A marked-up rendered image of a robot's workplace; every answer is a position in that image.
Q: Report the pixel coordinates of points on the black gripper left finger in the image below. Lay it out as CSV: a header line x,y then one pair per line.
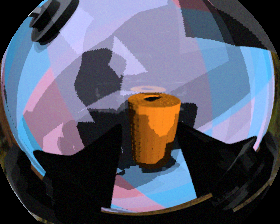
x,y
93,168

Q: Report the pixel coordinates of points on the black round pedestal with silver shaft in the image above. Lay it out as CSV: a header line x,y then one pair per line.
x,y
50,18

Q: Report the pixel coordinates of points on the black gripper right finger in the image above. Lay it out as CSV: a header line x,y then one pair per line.
x,y
208,159

